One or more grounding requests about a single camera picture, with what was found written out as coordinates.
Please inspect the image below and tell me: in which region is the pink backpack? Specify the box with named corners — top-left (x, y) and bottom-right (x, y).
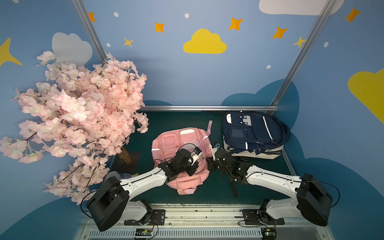
top-left (152, 121), bottom-right (212, 195)

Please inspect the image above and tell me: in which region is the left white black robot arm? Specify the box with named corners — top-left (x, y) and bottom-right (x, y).
top-left (87, 147), bottom-right (202, 232)

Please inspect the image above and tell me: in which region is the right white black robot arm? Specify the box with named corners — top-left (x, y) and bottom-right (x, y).
top-left (207, 149), bottom-right (333, 227)

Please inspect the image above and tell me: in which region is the navy blue backpack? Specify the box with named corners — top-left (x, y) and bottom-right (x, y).
top-left (223, 111), bottom-right (291, 160)

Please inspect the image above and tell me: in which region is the rear horizontal aluminium bar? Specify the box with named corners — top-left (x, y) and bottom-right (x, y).
top-left (141, 106), bottom-right (279, 112)

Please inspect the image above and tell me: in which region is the blue patterned cloth item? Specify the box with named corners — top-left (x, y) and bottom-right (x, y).
top-left (120, 173), bottom-right (139, 179)

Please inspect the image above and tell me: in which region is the left green circuit board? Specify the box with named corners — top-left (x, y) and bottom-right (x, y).
top-left (135, 229), bottom-right (153, 239)

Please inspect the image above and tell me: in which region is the green circuit board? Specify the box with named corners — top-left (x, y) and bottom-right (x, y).
top-left (261, 228), bottom-right (277, 240)
top-left (135, 229), bottom-right (153, 239)

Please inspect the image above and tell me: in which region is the right green circuit board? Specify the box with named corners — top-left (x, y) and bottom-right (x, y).
top-left (261, 228), bottom-right (277, 240)

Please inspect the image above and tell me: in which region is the pink cherry blossom tree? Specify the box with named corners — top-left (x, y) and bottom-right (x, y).
top-left (1, 51), bottom-right (149, 204)

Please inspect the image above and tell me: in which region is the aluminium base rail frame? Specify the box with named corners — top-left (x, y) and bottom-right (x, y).
top-left (75, 204), bottom-right (334, 240)

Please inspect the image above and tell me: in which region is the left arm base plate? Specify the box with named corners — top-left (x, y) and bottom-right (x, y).
top-left (124, 209), bottom-right (166, 226)

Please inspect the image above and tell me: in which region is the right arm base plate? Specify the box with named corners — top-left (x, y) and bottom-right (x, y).
top-left (241, 209), bottom-right (285, 225)

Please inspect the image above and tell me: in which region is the right side floor rail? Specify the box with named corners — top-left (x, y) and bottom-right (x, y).
top-left (282, 148), bottom-right (296, 176)

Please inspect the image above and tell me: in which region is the left aluminium frame post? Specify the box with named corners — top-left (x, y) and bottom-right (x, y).
top-left (71, 0), bottom-right (107, 62)

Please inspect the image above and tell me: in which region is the aluminium frame post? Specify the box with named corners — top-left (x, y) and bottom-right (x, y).
top-left (71, 0), bottom-right (107, 62)
top-left (270, 0), bottom-right (337, 109)

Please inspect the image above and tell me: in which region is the right aluminium frame post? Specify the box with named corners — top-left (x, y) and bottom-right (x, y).
top-left (270, 0), bottom-right (337, 109)

